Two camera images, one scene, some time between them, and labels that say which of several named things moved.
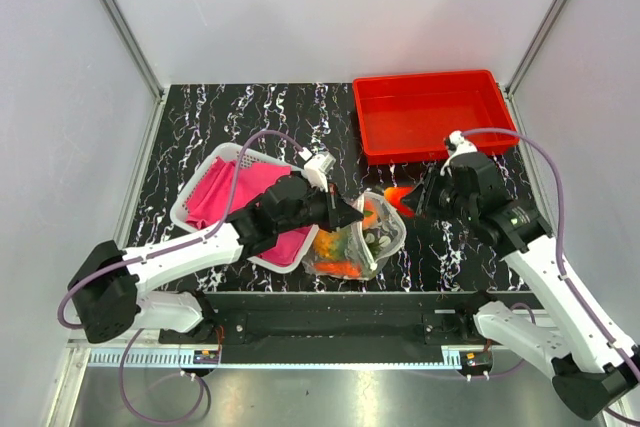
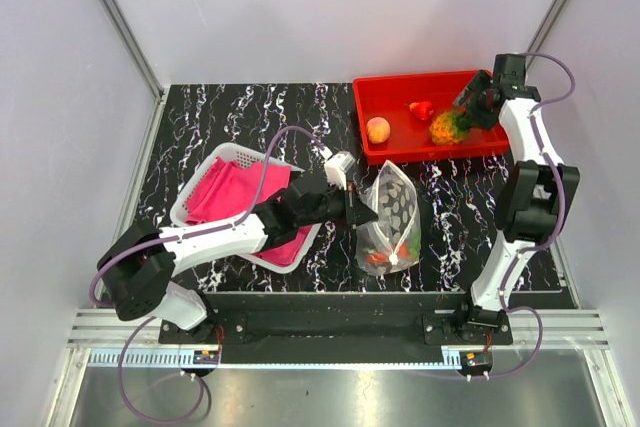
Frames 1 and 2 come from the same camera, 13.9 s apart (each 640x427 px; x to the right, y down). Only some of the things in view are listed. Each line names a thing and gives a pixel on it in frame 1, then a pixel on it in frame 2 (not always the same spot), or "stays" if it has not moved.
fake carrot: x=338 y=268 → x=376 y=257
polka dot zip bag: x=360 y=249 → x=392 y=240
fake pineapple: x=339 y=242 → x=448 y=129
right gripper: x=430 y=208 → x=481 y=121
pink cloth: x=211 y=199 stays
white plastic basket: x=244 y=153 stays
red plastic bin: x=407 y=116 stays
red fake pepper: x=394 y=195 → x=422 y=109
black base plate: x=336 y=327 stays
